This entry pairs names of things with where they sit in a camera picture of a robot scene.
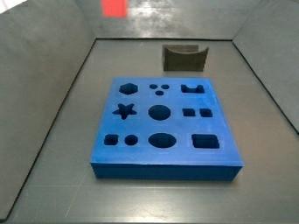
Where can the blue shape sorting board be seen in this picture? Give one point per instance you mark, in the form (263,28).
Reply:
(163,131)

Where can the red rectangular block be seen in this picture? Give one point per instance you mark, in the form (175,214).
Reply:
(114,8)

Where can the black curved cradle block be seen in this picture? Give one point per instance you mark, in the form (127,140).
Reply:
(184,58)

